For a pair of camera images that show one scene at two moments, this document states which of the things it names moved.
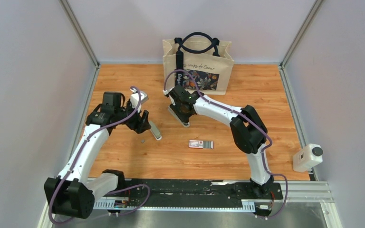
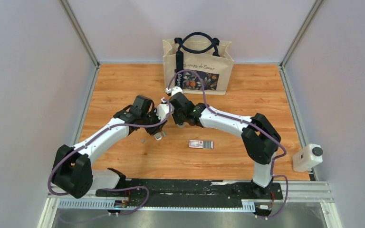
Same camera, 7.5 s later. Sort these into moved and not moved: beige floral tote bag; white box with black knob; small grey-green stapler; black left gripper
Moved: black left gripper
Not moved: beige floral tote bag; white box with black knob; small grey-green stapler
